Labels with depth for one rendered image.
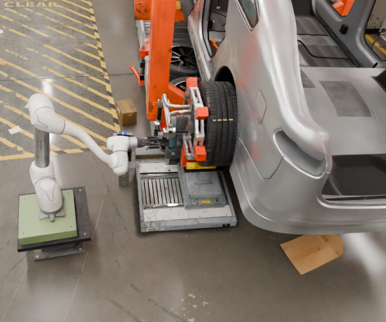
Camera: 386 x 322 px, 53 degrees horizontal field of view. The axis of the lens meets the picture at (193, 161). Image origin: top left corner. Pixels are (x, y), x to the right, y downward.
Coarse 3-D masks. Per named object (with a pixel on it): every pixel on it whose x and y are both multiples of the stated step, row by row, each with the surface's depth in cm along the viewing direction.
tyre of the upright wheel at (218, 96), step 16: (208, 96) 271; (224, 96) 273; (208, 112) 267; (224, 112) 268; (208, 128) 268; (224, 128) 269; (192, 144) 323; (208, 144) 271; (224, 144) 273; (208, 160) 282; (224, 160) 285
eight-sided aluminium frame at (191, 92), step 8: (192, 88) 284; (184, 96) 307; (192, 96) 277; (200, 96) 278; (184, 104) 311; (200, 104) 271; (200, 120) 274; (200, 128) 275; (184, 136) 319; (200, 136) 271; (184, 144) 315; (200, 144) 276; (192, 152) 283
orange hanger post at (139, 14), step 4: (136, 0) 456; (140, 0) 457; (144, 0) 458; (136, 4) 460; (140, 4) 460; (144, 4) 461; (136, 8) 463; (140, 8) 464; (144, 8) 465; (136, 12) 466; (140, 12) 467; (144, 12) 468; (136, 16) 470; (140, 16) 471; (144, 16) 471
